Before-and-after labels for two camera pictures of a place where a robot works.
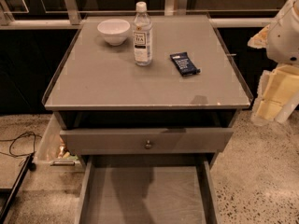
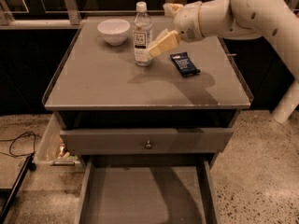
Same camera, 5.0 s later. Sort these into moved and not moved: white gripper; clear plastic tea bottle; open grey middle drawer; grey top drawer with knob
Moved: white gripper
Not moved: clear plastic tea bottle; grey top drawer with knob; open grey middle drawer
